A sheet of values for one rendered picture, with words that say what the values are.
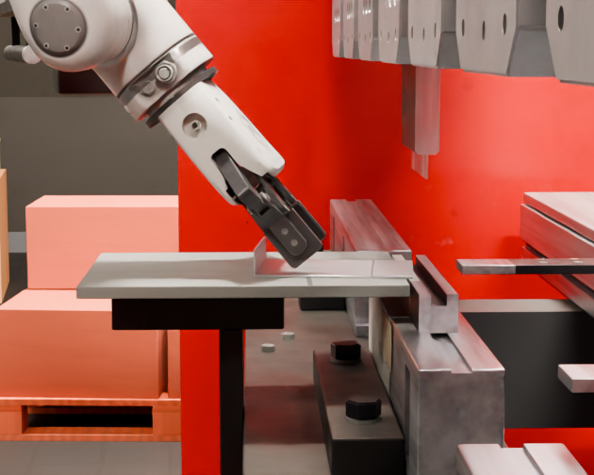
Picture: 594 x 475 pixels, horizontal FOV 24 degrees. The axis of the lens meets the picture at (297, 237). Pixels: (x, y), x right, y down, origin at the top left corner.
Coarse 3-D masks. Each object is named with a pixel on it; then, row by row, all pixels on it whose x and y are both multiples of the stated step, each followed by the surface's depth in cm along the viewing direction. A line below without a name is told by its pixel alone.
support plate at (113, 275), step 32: (128, 256) 123; (160, 256) 123; (192, 256) 123; (224, 256) 123; (320, 256) 123; (352, 256) 123; (384, 256) 123; (96, 288) 108; (128, 288) 108; (160, 288) 108; (192, 288) 108; (224, 288) 108; (256, 288) 108; (288, 288) 108; (320, 288) 108; (352, 288) 108; (384, 288) 108
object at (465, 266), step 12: (456, 264) 118; (468, 264) 116; (480, 264) 116; (492, 264) 116; (504, 264) 116; (516, 264) 116; (528, 264) 116; (540, 264) 116; (552, 264) 116; (564, 264) 116; (576, 264) 116; (588, 264) 116
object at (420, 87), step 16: (416, 80) 110; (432, 80) 110; (416, 96) 110; (432, 96) 110; (416, 112) 111; (432, 112) 111; (416, 128) 111; (432, 128) 111; (416, 144) 111; (432, 144) 111; (416, 160) 117
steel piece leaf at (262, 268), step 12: (264, 240) 119; (264, 252) 119; (264, 264) 117; (276, 264) 117; (288, 264) 117; (312, 264) 117; (324, 264) 117; (336, 264) 117; (348, 264) 117; (360, 264) 117; (264, 276) 112; (276, 276) 112; (288, 276) 112; (300, 276) 112; (312, 276) 112; (324, 276) 112; (336, 276) 112; (348, 276) 112; (360, 276) 111
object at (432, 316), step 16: (416, 256) 124; (416, 272) 120; (432, 272) 114; (416, 288) 107; (432, 288) 112; (448, 288) 107; (416, 304) 106; (432, 304) 105; (448, 304) 104; (416, 320) 106; (432, 320) 105; (448, 320) 105
